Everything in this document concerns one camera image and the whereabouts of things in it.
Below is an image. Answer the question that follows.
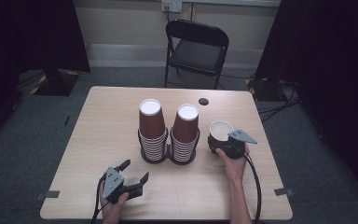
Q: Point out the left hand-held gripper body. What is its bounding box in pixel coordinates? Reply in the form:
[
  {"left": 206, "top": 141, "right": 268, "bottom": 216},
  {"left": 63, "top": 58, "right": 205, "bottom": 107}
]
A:
[{"left": 99, "top": 166, "right": 145, "bottom": 205}]

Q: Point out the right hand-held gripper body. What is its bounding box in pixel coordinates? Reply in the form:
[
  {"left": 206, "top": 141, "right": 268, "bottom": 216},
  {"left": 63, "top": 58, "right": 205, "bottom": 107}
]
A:
[{"left": 219, "top": 128, "right": 258, "bottom": 161}]

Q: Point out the stack of brown paper cups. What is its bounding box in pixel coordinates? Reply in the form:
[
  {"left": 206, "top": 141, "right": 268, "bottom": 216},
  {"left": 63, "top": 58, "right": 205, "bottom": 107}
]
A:
[
  {"left": 138, "top": 98, "right": 169, "bottom": 162},
  {"left": 170, "top": 103, "right": 200, "bottom": 163}
]

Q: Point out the person's left hand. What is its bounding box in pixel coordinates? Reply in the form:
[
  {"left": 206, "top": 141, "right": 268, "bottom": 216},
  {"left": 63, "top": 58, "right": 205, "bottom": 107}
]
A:
[{"left": 99, "top": 182, "right": 130, "bottom": 224}]

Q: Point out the person's right hand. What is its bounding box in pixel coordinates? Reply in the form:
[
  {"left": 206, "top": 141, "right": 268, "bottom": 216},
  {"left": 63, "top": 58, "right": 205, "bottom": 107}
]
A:
[{"left": 214, "top": 144, "right": 251, "bottom": 185}]

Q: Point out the black stand base striped tape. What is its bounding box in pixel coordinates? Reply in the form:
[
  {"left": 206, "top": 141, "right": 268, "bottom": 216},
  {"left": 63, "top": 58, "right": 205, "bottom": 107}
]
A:
[
  {"left": 30, "top": 68, "right": 80, "bottom": 97},
  {"left": 245, "top": 77, "right": 293, "bottom": 103}
]

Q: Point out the grey tape strip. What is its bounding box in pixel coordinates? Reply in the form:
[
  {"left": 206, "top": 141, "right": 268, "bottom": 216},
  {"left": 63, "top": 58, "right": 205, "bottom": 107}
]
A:
[
  {"left": 273, "top": 188, "right": 295, "bottom": 197},
  {"left": 34, "top": 189, "right": 61, "bottom": 201}
]

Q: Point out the black folding chair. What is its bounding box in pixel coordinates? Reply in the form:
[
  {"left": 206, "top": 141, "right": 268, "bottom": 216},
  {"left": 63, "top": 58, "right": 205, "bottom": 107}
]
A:
[{"left": 163, "top": 19, "right": 230, "bottom": 91}]

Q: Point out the dark curtain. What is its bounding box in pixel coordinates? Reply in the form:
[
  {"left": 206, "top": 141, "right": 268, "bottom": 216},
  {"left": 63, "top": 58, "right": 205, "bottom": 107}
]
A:
[
  {"left": 0, "top": 0, "right": 91, "bottom": 147},
  {"left": 254, "top": 0, "right": 358, "bottom": 195}
]

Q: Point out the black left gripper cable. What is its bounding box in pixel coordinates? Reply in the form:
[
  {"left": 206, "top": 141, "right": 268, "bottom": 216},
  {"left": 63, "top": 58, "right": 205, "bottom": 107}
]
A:
[{"left": 90, "top": 174, "right": 107, "bottom": 224}]

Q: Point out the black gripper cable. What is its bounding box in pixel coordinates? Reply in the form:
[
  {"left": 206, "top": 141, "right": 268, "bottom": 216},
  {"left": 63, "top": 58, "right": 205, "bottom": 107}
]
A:
[
  {"left": 90, "top": 174, "right": 107, "bottom": 224},
  {"left": 243, "top": 153, "right": 263, "bottom": 224}
]

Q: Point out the bundle of black floor cables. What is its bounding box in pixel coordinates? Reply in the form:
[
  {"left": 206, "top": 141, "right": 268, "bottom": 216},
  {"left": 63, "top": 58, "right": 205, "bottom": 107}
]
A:
[{"left": 256, "top": 79, "right": 302, "bottom": 123}]

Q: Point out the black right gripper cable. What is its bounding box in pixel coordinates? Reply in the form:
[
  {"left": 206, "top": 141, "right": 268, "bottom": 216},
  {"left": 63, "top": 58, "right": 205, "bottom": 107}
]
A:
[{"left": 243, "top": 153, "right": 263, "bottom": 224}]

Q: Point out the white wall outlet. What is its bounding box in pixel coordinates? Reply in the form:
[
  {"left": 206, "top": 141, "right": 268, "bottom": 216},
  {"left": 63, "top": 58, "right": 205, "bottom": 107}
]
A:
[{"left": 161, "top": 0, "right": 184, "bottom": 14}]

